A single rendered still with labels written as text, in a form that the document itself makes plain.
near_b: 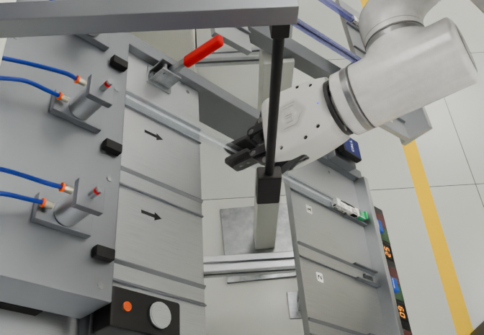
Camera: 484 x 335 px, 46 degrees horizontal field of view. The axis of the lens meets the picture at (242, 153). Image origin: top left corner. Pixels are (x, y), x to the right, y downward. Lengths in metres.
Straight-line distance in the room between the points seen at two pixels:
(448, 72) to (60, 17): 0.44
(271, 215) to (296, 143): 0.87
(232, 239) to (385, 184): 0.54
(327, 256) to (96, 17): 0.59
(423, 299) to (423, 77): 1.17
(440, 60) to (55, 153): 0.41
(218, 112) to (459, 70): 0.35
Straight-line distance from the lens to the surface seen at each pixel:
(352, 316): 0.86
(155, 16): 0.35
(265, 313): 1.67
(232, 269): 1.37
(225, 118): 0.85
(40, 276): 0.46
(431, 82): 0.67
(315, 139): 0.69
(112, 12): 0.36
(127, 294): 0.51
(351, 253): 0.92
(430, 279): 1.80
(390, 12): 0.72
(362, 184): 1.02
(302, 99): 0.73
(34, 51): 0.57
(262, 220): 1.58
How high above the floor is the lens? 1.58
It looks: 55 degrees down
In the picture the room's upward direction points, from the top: straight up
